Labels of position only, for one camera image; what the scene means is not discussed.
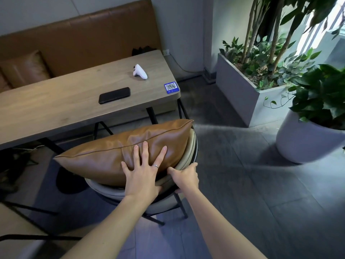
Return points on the person's left hand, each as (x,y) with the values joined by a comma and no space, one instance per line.
(141,180)

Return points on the person's right hand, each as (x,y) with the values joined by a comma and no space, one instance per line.
(186,179)

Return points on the person's left thumb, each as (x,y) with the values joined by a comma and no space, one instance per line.
(158,189)

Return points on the person's left middle finger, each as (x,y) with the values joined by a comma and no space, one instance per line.
(145,153)

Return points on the person's left little finger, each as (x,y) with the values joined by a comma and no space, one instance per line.
(126,167)

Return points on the person's right thumb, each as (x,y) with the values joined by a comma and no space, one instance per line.
(173,172)

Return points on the large brown leather cushion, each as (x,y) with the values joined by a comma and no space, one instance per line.
(107,156)

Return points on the beige chair with black frame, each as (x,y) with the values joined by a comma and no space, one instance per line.
(188,149)

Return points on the person's right forearm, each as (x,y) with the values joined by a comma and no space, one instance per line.
(215,229)

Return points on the person's left forearm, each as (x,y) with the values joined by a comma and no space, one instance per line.
(113,229)

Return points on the black smartphone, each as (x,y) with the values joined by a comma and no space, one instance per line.
(114,95)

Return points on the blue code sticker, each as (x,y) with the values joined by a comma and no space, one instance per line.
(171,87)

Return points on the white game controller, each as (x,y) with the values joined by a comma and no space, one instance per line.
(140,72)

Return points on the black bag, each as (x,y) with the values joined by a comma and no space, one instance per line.
(144,51)

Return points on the grey rectangular planter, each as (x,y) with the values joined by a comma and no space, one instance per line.
(237,88)

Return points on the brown leather bench sofa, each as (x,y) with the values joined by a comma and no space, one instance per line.
(94,37)

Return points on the white round plant pot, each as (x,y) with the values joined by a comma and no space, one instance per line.
(304,142)

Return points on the small brown leather cushion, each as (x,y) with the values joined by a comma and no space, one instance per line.
(27,70)

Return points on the tall green tree plant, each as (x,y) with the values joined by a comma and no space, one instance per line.
(262,49)

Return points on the green leafy potted plant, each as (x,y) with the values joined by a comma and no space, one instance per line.
(320,91)

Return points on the white wall socket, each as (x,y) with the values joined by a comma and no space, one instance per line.
(166,52)

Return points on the black metal chair frame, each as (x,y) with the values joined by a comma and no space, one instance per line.
(27,209)

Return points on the window with white frame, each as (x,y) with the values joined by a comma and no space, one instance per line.
(320,29)

